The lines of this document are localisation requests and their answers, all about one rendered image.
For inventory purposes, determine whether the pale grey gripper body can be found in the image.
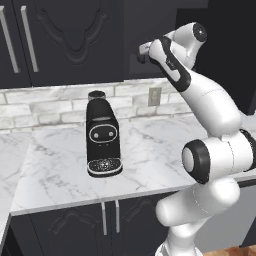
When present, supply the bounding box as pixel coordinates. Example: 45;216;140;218
137;41;155;57

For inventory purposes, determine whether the tall black cabinet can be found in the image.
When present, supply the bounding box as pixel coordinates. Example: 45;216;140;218
175;0;256;116

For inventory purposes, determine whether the dark base cabinet door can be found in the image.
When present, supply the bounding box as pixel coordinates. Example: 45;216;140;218
110;192;176;256
9;202;113;256

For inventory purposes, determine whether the dark corner base cabinet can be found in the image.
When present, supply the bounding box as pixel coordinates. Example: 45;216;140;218
0;225;16;256

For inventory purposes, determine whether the black coffee machine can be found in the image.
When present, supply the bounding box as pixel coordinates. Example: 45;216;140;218
85;89;124;179

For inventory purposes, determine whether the grey dishwasher front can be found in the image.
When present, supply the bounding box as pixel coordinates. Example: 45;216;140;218
196;183;256;253

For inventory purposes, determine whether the dark plain wall cabinet panel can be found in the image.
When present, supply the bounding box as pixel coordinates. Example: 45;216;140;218
123;0;178;81

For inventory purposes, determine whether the grey wall socket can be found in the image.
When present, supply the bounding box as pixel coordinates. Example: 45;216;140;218
147;86;163;107

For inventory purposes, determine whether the dark wall cabinet door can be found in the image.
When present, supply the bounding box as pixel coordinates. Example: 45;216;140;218
0;0;33;90
13;0;125;88

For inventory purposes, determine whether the silver bar cabinet handle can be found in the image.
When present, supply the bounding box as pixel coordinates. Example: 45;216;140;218
20;4;40;74
0;5;21;75

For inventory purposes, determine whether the silver base cabinet handle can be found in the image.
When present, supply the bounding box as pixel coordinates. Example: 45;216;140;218
114;199;121;234
100;201;109;237

